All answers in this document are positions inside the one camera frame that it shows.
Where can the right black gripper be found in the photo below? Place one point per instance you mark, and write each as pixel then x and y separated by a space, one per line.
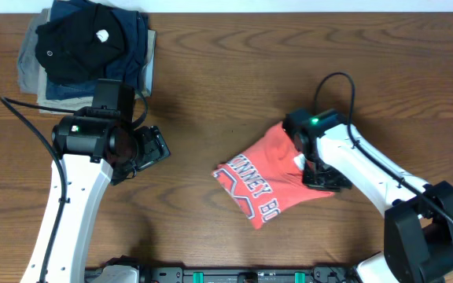
pixel 311 181

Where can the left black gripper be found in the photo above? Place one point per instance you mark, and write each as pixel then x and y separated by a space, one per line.
pixel 156 149

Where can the red printed t-shirt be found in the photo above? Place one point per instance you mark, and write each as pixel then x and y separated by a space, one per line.
pixel 267 178

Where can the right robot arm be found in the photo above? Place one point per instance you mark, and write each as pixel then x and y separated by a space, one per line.
pixel 418 216

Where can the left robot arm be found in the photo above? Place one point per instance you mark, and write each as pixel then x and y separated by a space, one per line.
pixel 94 147

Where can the beige folded garment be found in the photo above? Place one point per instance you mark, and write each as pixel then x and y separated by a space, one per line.
pixel 77 103

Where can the light blue folded garment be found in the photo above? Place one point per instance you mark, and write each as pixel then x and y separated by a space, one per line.
pixel 147 76

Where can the navy folded garment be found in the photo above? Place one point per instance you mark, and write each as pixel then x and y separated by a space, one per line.
pixel 126 68

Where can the black folded garment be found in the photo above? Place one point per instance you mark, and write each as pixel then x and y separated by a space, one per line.
pixel 78 47

